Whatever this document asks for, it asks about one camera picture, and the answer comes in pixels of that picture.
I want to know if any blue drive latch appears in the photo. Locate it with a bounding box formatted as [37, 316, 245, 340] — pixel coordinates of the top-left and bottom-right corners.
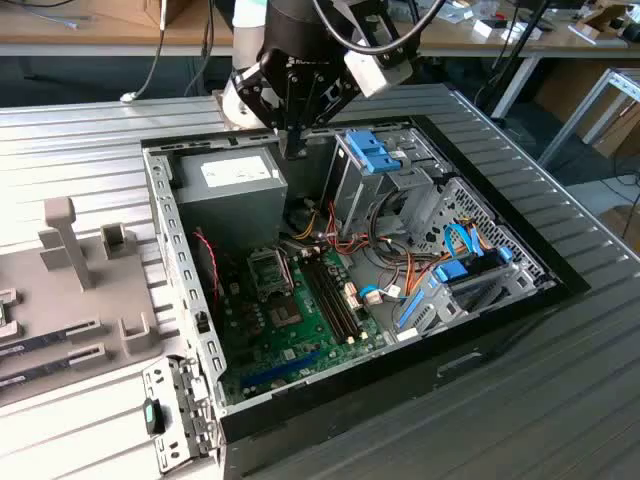
[344, 128, 407, 175]

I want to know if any red black fan wire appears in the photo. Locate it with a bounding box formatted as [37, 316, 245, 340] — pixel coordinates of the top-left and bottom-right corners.
[192, 228, 225, 302]

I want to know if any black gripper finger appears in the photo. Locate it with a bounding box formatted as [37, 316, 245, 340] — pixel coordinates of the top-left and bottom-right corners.
[234, 47, 297, 161]
[293, 69, 362, 160]

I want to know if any green motherboard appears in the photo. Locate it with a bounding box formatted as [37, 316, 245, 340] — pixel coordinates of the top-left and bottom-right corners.
[217, 244, 390, 407]

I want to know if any yellow black power wire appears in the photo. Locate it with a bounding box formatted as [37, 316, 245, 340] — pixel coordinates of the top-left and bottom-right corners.
[291, 208, 322, 242]

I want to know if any blue disk carrier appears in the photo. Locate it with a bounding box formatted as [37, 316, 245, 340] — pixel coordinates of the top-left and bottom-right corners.
[432, 245, 514, 289]

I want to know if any black camera cable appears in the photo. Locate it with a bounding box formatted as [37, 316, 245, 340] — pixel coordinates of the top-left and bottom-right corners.
[312, 0, 446, 54]

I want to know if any grey cable white plug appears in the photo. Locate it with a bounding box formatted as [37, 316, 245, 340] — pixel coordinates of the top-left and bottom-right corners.
[119, 0, 169, 105]

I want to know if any blue expansion slot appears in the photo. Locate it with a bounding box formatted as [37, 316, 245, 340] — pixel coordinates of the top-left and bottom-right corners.
[239, 349, 321, 394]

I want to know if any black stand pole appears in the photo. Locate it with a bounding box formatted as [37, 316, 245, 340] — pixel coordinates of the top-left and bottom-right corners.
[492, 0, 551, 71]

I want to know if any grey parts rack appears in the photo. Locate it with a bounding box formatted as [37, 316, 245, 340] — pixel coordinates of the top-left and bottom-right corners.
[0, 196, 169, 407]

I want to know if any black PC case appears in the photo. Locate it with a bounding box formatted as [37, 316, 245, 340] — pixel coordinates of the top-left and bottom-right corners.
[139, 113, 592, 480]

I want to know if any dark RAM stick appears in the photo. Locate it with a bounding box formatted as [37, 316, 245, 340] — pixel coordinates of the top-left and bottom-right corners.
[0, 349, 107, 389]
[0, 324, 101, 357]

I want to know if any metal drive cage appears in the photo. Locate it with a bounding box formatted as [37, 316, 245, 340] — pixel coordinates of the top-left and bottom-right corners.
[319, 127, 454, 241]

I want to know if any blue SATA wire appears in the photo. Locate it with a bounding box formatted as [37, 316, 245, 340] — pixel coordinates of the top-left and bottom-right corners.
[442, 222, 489, 259]

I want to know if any blue plastic drive rail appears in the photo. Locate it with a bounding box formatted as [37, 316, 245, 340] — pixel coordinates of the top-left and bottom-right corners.
[397, 289, 426, 331]

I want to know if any small white box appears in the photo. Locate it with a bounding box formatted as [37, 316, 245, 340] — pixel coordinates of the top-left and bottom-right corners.
[472, 18, 544, 42]

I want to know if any metal card bracket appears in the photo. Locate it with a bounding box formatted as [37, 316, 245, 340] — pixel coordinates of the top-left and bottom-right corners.
[142, 354, 224, 474]

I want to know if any open cardboard box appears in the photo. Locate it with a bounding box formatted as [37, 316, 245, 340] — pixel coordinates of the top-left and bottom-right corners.
[574, 3, 632, 42]

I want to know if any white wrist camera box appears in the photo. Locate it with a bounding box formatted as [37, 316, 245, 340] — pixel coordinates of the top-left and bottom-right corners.
[343, 49, 414, 99]

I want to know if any wooden desk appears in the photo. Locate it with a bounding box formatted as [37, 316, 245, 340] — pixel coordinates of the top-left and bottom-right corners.
[0, 0, 640, 121]

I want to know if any grey power supply unit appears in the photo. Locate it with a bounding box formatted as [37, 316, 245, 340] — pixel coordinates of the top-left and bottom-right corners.
[172, 147, 290, 246]

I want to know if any orange red wire bundle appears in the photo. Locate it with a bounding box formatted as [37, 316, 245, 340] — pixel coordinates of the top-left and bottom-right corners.
[324, 199, 451, 301]

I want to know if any perforated metal disk cage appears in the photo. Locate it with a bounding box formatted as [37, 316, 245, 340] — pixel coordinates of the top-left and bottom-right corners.
[397, 177, 560, 344]

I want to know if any aluminium profile frame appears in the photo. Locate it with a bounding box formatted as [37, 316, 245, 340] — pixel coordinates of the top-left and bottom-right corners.
[537, 67, 640, 169]

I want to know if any black teal case latch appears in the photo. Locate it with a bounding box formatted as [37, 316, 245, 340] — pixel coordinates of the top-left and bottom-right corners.
[143, 398, 167, 435]

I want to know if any brown cardboard box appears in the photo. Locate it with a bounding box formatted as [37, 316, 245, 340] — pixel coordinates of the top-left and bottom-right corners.
[592, 102, 640, 159]
[144, 0, 194, 26]

